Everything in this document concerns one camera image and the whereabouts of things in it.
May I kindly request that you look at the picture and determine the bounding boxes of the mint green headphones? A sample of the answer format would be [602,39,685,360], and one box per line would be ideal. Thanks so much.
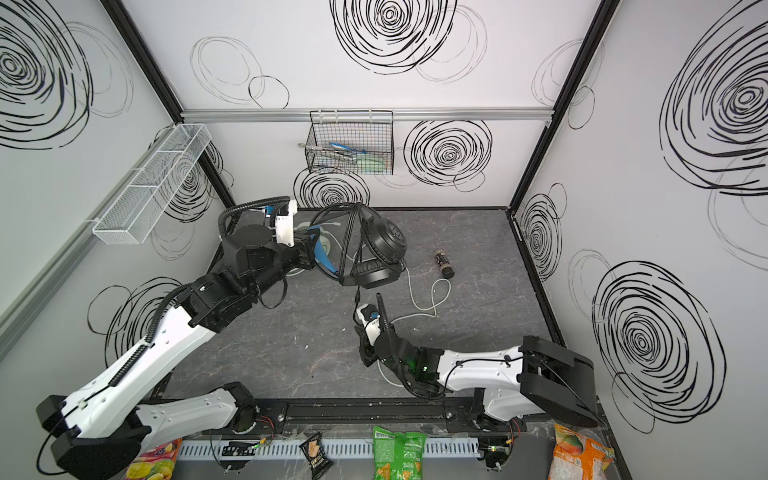
[287,221,452,388]

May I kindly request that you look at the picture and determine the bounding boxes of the black blue headphones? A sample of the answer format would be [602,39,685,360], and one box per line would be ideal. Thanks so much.
[307,202,407,290]

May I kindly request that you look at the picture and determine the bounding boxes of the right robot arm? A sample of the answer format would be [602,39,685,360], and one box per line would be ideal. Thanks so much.
[353,295,600,428]

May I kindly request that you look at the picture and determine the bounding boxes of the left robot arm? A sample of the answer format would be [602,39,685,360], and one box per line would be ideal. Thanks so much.
[36,196,316,479]

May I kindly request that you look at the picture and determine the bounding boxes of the green chips bag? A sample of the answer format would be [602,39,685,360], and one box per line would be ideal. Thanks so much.
[373,426,427,480]

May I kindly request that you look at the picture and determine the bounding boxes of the small dark snack packet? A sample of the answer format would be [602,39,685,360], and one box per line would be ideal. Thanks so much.
[299,432,333,480]

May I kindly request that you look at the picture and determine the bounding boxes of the small brown bottle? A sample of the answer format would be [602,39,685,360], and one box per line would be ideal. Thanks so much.
[435,250,455,280]

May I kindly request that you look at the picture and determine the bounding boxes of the orange snack bag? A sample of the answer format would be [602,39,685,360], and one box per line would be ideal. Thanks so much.
[547,423,615,480]

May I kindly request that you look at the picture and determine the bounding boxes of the Fox's fruits candy bag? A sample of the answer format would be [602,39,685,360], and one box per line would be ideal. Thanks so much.
[123,439,182,480]

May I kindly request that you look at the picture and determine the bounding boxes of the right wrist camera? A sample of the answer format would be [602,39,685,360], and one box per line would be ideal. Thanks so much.
[355,303,381,346]

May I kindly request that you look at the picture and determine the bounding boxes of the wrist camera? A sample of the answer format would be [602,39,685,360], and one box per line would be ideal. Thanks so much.
[355,303,381,346]
[268,198,298,247]

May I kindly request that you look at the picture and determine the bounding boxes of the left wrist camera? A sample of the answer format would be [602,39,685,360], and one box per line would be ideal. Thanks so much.
[268,198,298,247]

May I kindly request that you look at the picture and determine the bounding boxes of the black mounting rail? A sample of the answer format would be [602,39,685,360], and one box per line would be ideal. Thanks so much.
[122,395,607,434]

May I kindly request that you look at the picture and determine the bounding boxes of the white slotted cable duct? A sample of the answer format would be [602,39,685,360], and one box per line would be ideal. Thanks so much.
[177,437,480,462]

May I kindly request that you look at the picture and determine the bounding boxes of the black wire basket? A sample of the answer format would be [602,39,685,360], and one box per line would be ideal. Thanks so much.
[298,109,395,176]

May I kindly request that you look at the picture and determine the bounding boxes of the white wire shelf basket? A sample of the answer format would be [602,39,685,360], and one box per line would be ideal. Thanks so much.
[92,124,211,245]

